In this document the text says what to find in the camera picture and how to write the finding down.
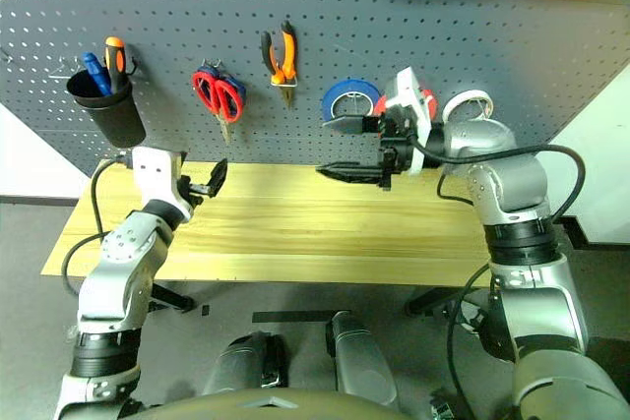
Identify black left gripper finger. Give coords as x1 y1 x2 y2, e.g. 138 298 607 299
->
208 157 229 200

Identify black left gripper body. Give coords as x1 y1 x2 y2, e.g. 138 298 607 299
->
176 173 212 209

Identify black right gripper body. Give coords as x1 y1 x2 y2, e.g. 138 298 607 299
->
376 109 420 193

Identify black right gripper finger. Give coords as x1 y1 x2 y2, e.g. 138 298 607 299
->
321 114 382 136
315 161 385 185

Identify white tape roll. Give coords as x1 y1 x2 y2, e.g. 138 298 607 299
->
440 89 495 124

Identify red handled scissors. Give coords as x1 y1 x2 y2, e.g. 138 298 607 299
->
191 69 245 146

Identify orange black needle-nose pliers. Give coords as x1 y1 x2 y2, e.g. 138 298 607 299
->
260 20 299 109

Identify red tape roll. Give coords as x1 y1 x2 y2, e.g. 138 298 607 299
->
372 90 440 123

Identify blue tape roll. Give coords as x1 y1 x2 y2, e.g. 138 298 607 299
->
321 77 383 123

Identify black plastic cup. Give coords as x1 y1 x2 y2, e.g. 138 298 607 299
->
65 69 148 149

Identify black table leg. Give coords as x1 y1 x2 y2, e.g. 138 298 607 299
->
404 286 465 319
147 281 196 315

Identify grey perforated pegboard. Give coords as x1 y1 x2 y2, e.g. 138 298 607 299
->
0 0 630 178

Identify black floor tape strip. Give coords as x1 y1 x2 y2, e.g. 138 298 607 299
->
251 310 352 325

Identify grey rounded robot leg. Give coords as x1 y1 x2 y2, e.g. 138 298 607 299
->
325 310 401 409
202 331 289 396

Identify olive rounded robot chest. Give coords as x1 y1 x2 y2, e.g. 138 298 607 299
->
141 387 410 420

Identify wire tape hook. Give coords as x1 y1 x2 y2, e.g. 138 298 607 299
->
344 91 371 115

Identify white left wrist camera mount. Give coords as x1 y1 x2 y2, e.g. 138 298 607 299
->
131 145 196 225

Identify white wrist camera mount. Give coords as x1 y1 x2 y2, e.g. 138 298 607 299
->
131 145 196 225
383 66 440 176

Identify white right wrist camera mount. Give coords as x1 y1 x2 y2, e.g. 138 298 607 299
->
383 66 440 176

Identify blue handled scissors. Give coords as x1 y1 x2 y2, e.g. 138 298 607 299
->
196 62 249 146

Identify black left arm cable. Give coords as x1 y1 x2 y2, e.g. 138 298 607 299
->
59 156 137 296

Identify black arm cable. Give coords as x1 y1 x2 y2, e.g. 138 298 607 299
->
59 156 137 296
407 137 588 420

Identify orange black handled screwdriver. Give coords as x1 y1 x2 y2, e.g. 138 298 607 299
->
103 35 127 95

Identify blue handled screwdriver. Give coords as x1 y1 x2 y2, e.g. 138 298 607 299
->
81 51 114 97

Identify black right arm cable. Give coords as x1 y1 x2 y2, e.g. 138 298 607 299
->
407 137 588 420

